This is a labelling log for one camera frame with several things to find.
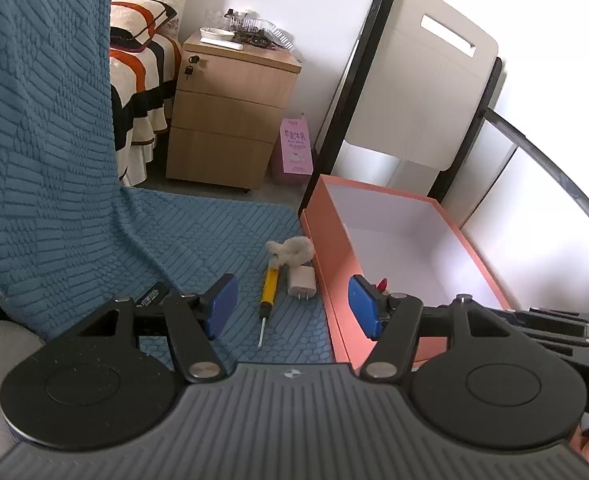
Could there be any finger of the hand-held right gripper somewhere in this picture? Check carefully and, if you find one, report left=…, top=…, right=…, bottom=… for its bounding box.
left=494, top=307, right=589, bottom=348

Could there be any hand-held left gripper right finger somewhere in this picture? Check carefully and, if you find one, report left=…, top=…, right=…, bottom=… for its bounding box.
left=348, top=275, right=531, bottom=382

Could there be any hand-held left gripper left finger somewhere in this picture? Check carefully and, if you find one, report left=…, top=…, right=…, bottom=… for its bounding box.
left=47, top=274, right=240, bottom=384

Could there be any orange cardboard box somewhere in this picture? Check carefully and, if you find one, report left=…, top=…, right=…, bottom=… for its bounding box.
left=299, top=175, right=517, bottom=372

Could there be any yellow screwdriver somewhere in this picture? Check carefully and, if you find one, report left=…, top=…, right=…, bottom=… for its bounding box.
left=257, top=267, right=281, bottom=350

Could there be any white charger plug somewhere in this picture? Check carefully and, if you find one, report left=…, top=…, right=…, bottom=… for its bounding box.
left=287, top=266, right=317, bottom=302

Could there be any beige plush toy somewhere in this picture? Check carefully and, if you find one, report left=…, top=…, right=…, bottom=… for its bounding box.
left=266, top=236, right=316, bottom=270

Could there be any white cabinet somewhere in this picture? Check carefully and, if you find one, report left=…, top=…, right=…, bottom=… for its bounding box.
left=444, top=110, right=589, bottom=317

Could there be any grey curved pipe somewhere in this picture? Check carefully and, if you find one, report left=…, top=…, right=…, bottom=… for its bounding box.
left=484, top=107, right=589, bottom=252

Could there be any pink carton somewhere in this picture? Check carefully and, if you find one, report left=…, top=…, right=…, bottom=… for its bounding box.
left=273, top=112, right=315, bottom=186

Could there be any wooden nightstand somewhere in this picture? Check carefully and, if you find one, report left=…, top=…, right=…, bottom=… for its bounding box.
left=167, top=30, right=303, bottom=194

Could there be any large white filament spool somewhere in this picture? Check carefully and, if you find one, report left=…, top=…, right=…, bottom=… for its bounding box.
left=299, top=0, right=504, bottom=213

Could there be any white panel board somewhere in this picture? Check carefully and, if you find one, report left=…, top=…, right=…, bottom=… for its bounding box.
left=333, top=0, right=499, bottom=197

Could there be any blue textured blanket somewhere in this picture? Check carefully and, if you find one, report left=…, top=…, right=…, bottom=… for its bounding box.
left=0, top=0, right=336, bottom=367

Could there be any striped bed blanket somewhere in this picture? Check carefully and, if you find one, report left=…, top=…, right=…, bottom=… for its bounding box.
left=109, top=35, right=183, bottom=187

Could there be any white flat remote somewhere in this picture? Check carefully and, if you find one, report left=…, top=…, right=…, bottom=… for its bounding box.
left=200, top=37, right=245, bottom=51

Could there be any white dish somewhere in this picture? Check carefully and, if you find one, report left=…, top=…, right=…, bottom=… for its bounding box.
left=199, top=26, right=236, bottom=43

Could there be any clear plastic tray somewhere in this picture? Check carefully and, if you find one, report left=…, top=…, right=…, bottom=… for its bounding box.
left=264, top=27, right=298, bottom=52

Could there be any striped pillow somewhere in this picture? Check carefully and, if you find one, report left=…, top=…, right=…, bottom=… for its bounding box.
left=110, top=0, right=179, bottom=54

